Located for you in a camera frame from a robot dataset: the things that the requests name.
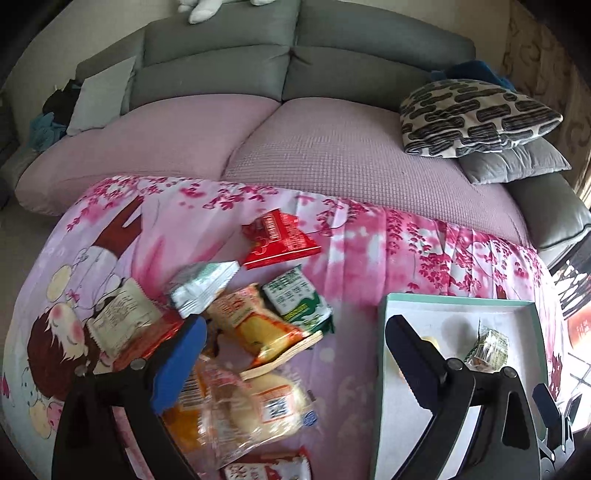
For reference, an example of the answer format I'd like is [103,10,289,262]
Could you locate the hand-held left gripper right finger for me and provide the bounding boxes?
[385,315,542,480]

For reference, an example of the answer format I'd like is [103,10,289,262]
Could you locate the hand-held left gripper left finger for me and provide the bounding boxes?
[52,316,208,480]

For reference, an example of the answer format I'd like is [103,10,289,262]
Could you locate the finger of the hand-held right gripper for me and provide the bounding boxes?
[532,383,565,450]

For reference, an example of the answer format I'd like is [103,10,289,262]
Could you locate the white box with teal rim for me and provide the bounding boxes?
[369,293,550,480]

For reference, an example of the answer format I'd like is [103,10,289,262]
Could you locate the beige-and-red snack packet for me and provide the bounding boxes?
[85,278,185,372]

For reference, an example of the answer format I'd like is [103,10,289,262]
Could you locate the small green candy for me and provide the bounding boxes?
[464,325,510,372]

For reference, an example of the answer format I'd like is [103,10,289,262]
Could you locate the silver-green snack packet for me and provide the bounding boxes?
[167,261,241,319]

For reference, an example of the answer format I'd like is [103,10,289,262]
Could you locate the orange-yellow snack packet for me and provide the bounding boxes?
[205,284,324,367]

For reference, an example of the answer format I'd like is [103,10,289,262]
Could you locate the clear bread packet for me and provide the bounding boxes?
[161,351,317,469]

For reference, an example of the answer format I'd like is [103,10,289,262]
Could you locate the green-and-white snack packet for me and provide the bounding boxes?
[262,265,335,335]

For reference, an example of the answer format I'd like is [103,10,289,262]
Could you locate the red-and-white snack packet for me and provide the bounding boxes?
[221,455,312,480]

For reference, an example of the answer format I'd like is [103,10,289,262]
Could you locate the red snack packet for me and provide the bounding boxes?
[241,209,322,271]

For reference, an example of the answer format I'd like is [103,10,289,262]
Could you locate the pink printed blanket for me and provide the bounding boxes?
[0,174,571,480]

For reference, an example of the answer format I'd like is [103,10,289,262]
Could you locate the dark grey pillow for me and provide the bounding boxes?
[457,136,572,185]

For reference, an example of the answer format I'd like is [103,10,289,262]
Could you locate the pink sofa seat cover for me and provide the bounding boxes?
[14,97,532,245]

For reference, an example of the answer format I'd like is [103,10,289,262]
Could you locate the black-and-cream patterned pillow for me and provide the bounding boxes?
[399,79,564,158]

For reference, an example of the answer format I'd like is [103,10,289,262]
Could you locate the teal cloth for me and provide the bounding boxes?
[28,113,69,151]

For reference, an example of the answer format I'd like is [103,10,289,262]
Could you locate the light grey pillow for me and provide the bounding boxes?
[67,56,138,137]

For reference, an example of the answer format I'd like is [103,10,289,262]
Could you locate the dark clothes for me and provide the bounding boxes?
[42,79,83,123]

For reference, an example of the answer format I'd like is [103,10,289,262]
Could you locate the dark blue cloth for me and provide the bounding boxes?
[429,60,515,90]

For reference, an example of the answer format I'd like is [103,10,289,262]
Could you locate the grey sofa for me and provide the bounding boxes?
[0,0,591,278]

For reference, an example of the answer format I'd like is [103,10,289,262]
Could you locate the white plush toy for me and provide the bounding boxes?
[178,0,278,25]

